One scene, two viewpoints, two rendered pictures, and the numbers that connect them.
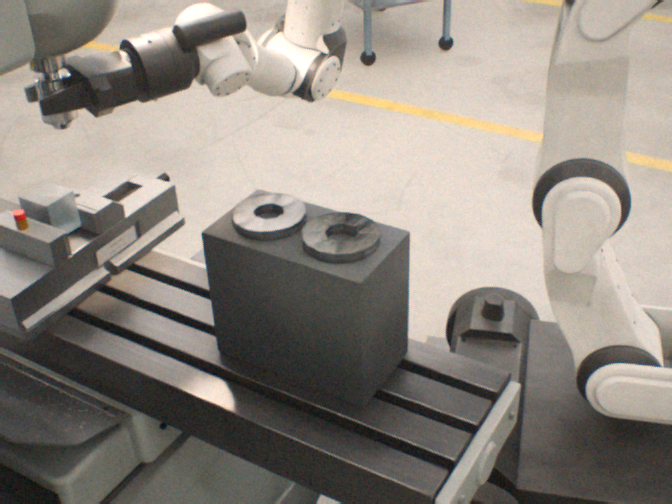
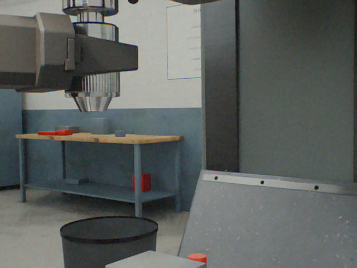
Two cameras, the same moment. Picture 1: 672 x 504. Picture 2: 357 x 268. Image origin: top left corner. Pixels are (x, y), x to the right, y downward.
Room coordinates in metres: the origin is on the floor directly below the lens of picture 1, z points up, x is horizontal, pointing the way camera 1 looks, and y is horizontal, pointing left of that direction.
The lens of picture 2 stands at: (1.44, 0.47, 1.20)
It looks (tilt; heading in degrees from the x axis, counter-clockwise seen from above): 3 degrees down; 187
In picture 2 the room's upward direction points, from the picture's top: 1 degrees counter-clockwise
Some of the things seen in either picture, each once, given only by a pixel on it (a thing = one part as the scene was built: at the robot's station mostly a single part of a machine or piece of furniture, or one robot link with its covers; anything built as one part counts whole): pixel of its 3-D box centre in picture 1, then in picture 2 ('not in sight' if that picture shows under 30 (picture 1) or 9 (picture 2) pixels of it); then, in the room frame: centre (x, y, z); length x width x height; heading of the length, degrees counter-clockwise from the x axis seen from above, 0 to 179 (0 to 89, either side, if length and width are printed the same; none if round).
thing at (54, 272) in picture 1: (72, 233); not in sight; (1.09, 0.39, 0.99); 0.35 x 0.15 x 0.11; 148
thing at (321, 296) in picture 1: (308, 290); not in sight; (0.86, 0.03, 1.04); 0.22 x 0.12 x 0.20; 58
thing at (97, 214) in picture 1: (80, 205); not in sight; (1.11, 0.38, 1.03); 0.12 x 0.06 x 0.04; 58
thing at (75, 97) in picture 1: (65, 102); not in sight; (1.00, 0.33, 1.24); 0.06 x 0.02 x 0.03; 125
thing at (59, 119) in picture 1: (56, 100); (92, 67); (1.02, 0.35, 1.23); 0.05 x 0.05 x 0.05
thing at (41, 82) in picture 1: (52, 78); (91, 32); (1.02, 0.35, 1.26); 0.05 x 0.05 x 0.01
